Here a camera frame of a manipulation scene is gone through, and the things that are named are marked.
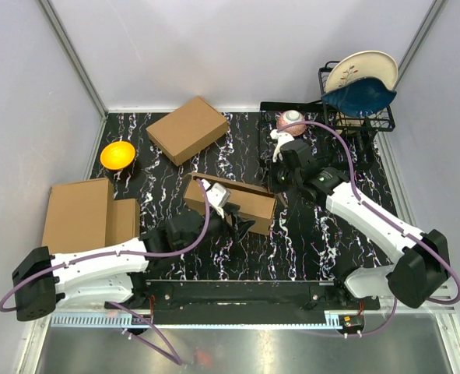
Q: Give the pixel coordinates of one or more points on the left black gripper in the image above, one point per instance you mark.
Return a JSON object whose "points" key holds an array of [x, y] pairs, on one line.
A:
{"points": [[239, 225]]}

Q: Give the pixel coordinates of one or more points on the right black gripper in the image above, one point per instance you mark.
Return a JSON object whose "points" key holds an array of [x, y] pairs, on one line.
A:
{"points": [[275, 187]]}

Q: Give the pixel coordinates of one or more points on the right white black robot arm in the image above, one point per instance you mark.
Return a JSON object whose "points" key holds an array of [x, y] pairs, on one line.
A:
{"points": [[419, 260]]}

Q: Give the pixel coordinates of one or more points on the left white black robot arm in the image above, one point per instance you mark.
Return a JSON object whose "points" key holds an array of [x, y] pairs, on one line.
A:
{"points": [[43, 282]]}

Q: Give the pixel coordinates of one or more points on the closed cardboard box back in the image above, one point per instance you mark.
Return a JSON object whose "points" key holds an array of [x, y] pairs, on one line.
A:
{"points": [[183, 133]]}

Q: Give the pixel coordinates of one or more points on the small cardboard box left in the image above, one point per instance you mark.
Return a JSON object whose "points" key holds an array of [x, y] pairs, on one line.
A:
{"points": [[123, 221]]}

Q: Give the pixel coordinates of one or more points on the large cardboard box left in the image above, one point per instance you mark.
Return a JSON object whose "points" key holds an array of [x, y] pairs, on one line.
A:
{"points": [[77, 216]]}

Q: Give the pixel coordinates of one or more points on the pink patterned bowl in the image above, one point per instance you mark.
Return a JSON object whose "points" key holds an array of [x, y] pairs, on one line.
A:
{"points": [[290, 117]]}

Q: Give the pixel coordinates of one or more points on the beige cup in rack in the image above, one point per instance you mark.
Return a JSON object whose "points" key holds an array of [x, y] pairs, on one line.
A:
{"points": [[347, 127]]}

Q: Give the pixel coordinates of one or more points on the blue leaf plate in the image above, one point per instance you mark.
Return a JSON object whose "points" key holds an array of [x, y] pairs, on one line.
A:
{"points": [[360, 98]]}

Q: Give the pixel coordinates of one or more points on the cream floral plate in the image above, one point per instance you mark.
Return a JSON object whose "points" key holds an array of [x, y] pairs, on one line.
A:
{"points": [[363, 64]]}

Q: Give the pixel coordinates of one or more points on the orange bowl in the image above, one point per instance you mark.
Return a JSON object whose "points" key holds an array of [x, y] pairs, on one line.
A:
{"points": [[117, 155]]}

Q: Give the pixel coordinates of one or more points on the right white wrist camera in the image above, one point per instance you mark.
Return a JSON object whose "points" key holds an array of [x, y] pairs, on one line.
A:
{"points": [[281, 138]]}

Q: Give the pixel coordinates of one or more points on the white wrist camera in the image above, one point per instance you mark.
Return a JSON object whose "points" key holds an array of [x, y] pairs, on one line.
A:
{"points": [[281, 138], [218, 195]]}

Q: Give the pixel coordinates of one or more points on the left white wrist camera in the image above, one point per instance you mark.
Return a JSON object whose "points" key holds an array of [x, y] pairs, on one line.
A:
{"points": [[218, 195]]}

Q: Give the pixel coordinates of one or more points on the black wire dish rack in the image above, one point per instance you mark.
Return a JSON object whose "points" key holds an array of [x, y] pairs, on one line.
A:
{"points": [[359, 133]]}

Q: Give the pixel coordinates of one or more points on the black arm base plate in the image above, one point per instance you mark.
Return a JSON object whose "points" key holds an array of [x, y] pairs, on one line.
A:
{"points": [[171, 294]]}

